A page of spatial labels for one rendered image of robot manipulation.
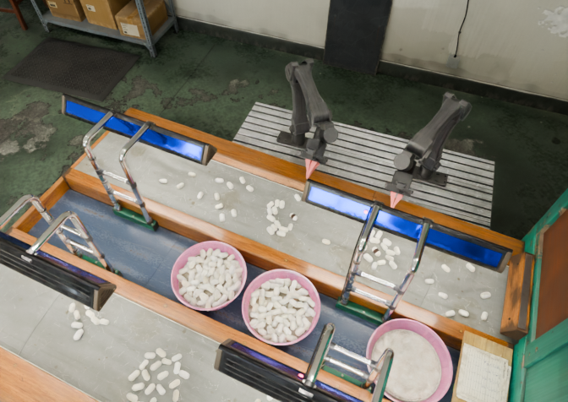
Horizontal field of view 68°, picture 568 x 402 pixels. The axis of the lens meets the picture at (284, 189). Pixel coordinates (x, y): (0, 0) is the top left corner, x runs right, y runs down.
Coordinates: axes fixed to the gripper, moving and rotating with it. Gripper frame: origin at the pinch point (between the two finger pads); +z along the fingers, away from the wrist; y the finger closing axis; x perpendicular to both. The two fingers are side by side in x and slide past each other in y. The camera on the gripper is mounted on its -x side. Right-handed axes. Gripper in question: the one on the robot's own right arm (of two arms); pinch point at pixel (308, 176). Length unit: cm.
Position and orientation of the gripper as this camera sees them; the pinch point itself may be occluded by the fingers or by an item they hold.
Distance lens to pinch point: 165.5
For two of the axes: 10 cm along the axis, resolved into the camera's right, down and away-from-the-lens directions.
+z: -3.1, 9.5, 0.8
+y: 9.2, 3.2, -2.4
